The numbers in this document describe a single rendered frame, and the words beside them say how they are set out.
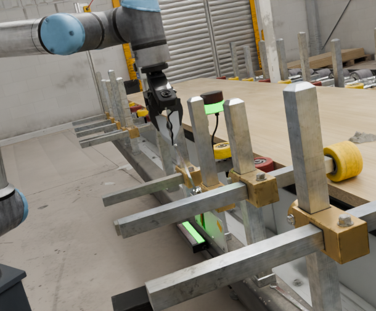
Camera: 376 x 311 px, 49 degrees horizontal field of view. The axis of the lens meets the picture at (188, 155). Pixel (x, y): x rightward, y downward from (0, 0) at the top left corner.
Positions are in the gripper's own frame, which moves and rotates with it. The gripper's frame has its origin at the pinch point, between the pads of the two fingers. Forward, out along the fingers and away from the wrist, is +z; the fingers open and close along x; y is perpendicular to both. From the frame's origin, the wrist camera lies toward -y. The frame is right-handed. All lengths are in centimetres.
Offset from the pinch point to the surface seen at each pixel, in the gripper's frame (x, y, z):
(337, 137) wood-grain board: -47.6, -3.9, 11.0
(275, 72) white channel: -104, 129, 5
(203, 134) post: -7.8, -3.2, -0.4
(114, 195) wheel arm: 17.1, 18.0, 15.9
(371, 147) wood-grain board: -47, -18, 11
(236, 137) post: -6.6, -28.2, -3.8
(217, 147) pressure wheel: -18.6, 18.3, 10.3
